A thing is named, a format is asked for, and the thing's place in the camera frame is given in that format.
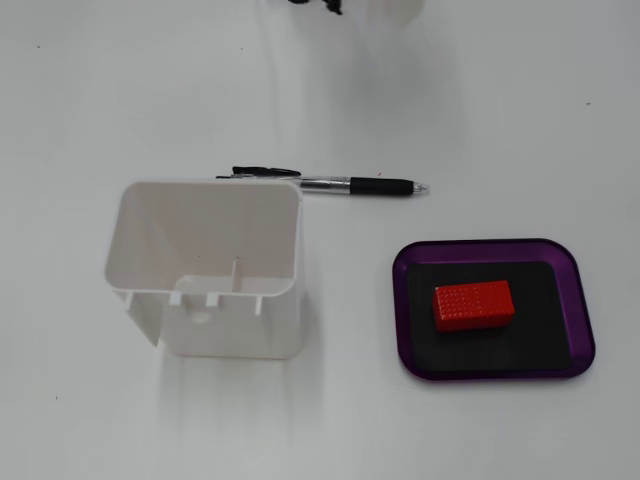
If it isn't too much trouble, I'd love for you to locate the red rectangular cube block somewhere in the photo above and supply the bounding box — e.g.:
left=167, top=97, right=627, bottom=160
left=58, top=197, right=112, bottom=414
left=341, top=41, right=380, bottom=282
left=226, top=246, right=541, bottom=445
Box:
left=431, top=279, right=517, bottom=333

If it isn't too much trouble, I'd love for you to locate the white plastic open box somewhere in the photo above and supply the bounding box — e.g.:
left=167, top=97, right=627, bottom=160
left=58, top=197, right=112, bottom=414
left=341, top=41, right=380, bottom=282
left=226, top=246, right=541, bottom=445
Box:
left=103, top=178, right=307, bottom=361

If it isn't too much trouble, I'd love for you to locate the black and clear pen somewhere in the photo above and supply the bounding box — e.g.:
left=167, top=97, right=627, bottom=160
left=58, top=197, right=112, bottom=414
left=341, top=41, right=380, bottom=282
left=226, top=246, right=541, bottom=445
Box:
left=215, top=165, right=432, bottom=198

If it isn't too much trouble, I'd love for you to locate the black mat in tray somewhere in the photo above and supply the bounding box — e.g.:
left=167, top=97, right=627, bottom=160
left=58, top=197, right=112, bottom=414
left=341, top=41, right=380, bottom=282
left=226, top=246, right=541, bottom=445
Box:
left=405, top=260, right=574, bottom=373

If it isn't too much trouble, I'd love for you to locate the purple metal tray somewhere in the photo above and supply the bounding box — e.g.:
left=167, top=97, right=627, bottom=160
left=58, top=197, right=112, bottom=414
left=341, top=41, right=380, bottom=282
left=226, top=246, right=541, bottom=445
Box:
left=391, top=238, right=597, bottom=383

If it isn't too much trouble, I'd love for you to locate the black cable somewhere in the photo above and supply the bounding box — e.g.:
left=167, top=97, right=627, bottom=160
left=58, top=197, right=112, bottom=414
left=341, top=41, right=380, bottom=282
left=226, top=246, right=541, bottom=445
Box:
left=288, top=0, right=346, bottom=16

